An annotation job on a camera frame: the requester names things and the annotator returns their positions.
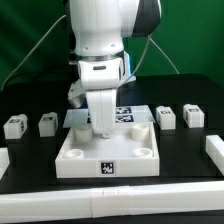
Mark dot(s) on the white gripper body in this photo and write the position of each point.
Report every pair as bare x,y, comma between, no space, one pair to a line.
100,81

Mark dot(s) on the white square tabletop tray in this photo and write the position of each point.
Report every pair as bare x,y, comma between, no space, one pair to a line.
130,151

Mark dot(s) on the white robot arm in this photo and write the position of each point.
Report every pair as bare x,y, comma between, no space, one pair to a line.
98,27

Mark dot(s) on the white sheet with tags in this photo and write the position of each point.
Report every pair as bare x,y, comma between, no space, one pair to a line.
127,114

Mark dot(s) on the white left obstacle block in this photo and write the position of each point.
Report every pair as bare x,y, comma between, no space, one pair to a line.
4,161

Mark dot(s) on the white obstacle block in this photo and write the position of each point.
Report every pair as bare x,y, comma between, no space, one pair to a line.
4,161
215,150

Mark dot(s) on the white right obstacle block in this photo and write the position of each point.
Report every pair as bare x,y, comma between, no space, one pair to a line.
215,150

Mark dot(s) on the white front rail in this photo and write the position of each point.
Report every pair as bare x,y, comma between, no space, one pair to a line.
111,201

